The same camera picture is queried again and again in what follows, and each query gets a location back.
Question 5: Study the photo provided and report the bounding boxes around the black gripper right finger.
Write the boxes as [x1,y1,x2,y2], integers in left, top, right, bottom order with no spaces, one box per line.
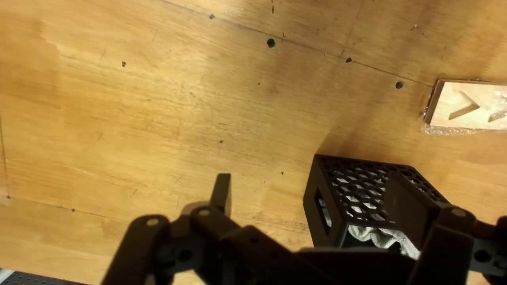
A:
[387,170,507,285]

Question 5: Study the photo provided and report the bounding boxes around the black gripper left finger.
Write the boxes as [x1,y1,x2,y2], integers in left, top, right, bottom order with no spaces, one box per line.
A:
[100,172,298,285]

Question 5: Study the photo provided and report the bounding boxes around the white towel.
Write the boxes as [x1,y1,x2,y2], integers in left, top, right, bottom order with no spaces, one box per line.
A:
[346,224,423,261]

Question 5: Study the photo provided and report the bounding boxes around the black mesh box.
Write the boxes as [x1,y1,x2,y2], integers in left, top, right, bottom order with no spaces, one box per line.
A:
[303,153,450,250]

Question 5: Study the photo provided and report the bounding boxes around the wooden shape puzzle board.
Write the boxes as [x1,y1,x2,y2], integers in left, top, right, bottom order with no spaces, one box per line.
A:
[420,77,507,132]

